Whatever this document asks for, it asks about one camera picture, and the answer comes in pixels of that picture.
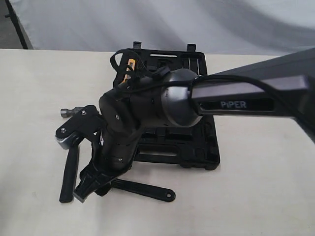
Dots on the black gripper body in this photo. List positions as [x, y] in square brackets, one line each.
[112, 158]

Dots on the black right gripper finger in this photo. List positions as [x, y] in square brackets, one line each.
[88, 185]

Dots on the steel claw hammer black grip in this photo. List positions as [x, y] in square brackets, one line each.
[70, 170]

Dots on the adjustable wrench black handle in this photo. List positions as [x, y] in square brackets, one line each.
[154, 192]

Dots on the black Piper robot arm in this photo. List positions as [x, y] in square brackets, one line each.
[279, 87]

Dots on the black plastic tool case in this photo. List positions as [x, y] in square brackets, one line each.
[193, 147]

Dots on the orange utility knife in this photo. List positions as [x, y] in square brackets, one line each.
[130, 67]

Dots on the black backdrop stand pole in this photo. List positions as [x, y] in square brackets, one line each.
[15, 21]

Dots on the white backdrop cloth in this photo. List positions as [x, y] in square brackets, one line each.
[254, 27]

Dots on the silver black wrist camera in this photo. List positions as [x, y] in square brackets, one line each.
[82, 125]

